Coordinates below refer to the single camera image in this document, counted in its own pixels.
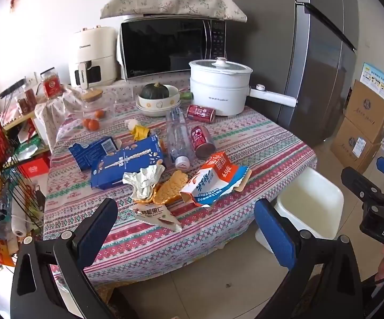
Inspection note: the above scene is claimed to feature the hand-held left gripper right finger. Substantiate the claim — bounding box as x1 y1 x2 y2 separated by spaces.
254 198 373 319

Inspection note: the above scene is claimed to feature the jar with red label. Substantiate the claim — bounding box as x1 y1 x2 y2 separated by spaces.
40 68 64 99

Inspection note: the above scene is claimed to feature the clear plastic bottle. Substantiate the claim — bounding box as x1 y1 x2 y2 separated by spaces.
165 106 196 173

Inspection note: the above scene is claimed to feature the green packet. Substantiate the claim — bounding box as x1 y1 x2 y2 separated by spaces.
14 138 41 160

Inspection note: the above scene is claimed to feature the yellow plastic wrapper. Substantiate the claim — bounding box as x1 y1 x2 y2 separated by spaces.
130 124 152 141

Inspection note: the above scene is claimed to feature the small dark blue carton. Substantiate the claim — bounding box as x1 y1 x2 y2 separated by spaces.
69 136 123 171

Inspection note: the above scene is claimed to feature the floral cover cloth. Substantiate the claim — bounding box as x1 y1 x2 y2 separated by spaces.
100 0 248 23

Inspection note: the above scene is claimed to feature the red drink can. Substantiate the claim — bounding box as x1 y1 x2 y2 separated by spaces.
187 104 216 122
190 125 217 159

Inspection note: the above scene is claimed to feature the white paper wrapper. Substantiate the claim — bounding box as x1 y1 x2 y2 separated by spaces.
122 165 166 204

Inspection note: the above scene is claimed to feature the blue white printed box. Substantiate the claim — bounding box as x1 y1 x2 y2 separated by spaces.
360 62 384 103

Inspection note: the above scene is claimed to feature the patterned red green tablecloth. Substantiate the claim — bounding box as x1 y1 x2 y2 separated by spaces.
42 73 317 293

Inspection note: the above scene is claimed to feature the large blue carton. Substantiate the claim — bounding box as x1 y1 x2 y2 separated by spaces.
91 135 165 190

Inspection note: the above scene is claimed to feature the white thread spool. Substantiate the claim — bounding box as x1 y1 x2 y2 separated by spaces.
11 201 31 237

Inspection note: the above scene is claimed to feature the black microwave oven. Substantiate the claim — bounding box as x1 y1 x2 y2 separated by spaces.
117 18 227 81

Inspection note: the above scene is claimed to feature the green squash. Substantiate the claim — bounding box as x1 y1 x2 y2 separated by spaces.
140 82 170 100

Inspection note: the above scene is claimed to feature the red box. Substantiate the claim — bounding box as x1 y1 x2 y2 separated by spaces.
19 158 50 183

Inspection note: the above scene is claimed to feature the orange white milk carton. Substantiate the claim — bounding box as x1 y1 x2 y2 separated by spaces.
180 151 253 208

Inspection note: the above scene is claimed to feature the jar with red contents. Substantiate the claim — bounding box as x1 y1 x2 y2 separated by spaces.
15 88 37 114

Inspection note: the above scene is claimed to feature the brown white snack packet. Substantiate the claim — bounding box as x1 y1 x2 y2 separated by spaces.
133 202 183 234

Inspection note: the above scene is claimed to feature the white plate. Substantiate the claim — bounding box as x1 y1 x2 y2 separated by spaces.
135 101 183 117

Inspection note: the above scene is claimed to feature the white air fryer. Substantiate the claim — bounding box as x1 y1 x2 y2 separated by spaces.
69 26 118 89

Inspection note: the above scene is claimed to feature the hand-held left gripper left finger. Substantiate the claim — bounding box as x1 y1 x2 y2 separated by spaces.
9 198 120 319

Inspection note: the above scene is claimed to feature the glass jar with wooden lid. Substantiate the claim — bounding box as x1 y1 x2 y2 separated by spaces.
79 88 119 121

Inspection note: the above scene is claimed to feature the cardboard box with shipping label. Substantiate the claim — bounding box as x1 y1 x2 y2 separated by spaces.
331 118 384 174

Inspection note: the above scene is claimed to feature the white electric cooking pot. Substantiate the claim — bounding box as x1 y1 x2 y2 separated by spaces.
189 57 299 117

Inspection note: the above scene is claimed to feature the white plastic trash bin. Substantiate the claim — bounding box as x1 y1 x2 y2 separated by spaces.
255 168 344 255

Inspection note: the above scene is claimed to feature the grey refrigerator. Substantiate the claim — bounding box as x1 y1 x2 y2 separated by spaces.
223 0 360 147

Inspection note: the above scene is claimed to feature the black wire rack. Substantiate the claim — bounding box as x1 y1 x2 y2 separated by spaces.
0 98 46 236

